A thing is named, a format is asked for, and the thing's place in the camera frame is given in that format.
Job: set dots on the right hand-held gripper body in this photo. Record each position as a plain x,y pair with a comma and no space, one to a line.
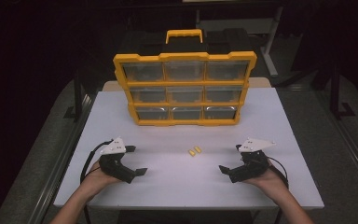
251,166

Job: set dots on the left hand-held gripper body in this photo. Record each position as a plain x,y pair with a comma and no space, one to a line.
115,165

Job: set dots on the yellow foam earplug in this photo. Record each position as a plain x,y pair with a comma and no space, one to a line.
191,152
198,149

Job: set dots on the clear plastic drawer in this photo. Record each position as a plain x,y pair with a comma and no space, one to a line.
143,72
148,95
185,94
227,70
184,71
223,94
152,113
220,112
186,113

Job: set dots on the yellow and black drawer organizer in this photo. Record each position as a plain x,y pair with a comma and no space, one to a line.
183,84

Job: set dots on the person's left hand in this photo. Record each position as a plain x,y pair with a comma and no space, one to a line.
98,179

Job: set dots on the person's right hand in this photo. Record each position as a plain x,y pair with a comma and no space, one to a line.
268,180

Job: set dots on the black metal stand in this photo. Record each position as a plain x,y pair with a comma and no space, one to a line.
77,93
335,93

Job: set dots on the aluminium rail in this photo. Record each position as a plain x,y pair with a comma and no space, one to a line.
351,146
59,168

